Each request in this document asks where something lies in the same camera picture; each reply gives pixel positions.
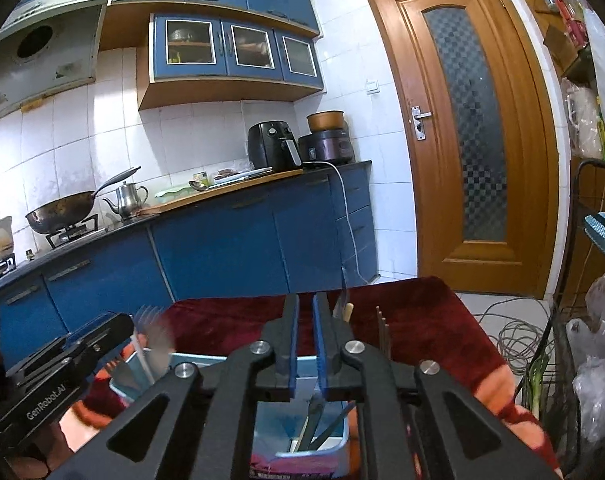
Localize light blue utensil box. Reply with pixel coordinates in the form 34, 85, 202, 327
108, 350, 356, 480

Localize gas stove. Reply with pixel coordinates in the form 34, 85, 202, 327
45, 214, 108, 248

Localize range hood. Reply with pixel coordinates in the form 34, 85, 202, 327
0, 0, 108, 128

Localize green onions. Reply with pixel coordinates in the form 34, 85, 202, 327
520, 352, 553, 413

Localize white-handled table knife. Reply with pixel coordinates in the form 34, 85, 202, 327
333, 267, 354, 323

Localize wooden cutting board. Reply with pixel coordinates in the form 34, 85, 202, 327
142, 169, 306, 213

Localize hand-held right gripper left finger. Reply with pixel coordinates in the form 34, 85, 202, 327
47, 292, 300, 480

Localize clear plastic bag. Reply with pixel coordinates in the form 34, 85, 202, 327
565, 267, 605, 446

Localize slim steel fork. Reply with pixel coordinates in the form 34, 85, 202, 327
310, 402, 357, 452

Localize large steel fork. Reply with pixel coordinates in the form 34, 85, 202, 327
140, 305, 176, 376

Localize white-handled steel fork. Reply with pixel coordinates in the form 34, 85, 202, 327
130, 310, 156, 388

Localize steel table knife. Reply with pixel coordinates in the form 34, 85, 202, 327
295, 394, 328, 453

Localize orange pot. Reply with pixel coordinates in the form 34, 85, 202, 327
307, 109, 346, 133

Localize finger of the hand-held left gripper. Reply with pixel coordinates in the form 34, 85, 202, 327
70, 312, 134, 368
57, 327, 100, 357

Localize steel kettle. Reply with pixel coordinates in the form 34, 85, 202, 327
102, 181, 149, 221

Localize purple rice cooker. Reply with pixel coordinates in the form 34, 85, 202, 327
298, 129, 356, 166

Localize black wire rack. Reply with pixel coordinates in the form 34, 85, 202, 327
513, 157, 605, 476

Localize printed plush blanket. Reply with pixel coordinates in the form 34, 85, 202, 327
57, 276, 558, 480

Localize metal door handle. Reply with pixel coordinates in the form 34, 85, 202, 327
410, 105, 433, 142

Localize grey cable coil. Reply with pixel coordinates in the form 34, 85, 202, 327
473, 295, 556, 373

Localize dark wok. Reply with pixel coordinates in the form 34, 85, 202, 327
25, 166, 142, 235

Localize wooden door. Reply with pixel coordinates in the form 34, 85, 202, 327
365, 0, 571, 301

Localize blue glass-door wall cabinet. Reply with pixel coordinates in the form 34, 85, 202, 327
136, 12, 326, 111

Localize blue base cabinet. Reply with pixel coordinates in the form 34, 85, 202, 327
0, 160, 378, 376

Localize white power cable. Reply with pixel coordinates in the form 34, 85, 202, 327
302, 161, 378, 286

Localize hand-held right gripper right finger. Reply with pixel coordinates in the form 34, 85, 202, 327
313, 291, 563, 480

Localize black air fryer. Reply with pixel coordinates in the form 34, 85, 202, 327
246, 120, 303, 173

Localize crumpled white bag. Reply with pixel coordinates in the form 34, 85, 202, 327
563, 80, 601, 158

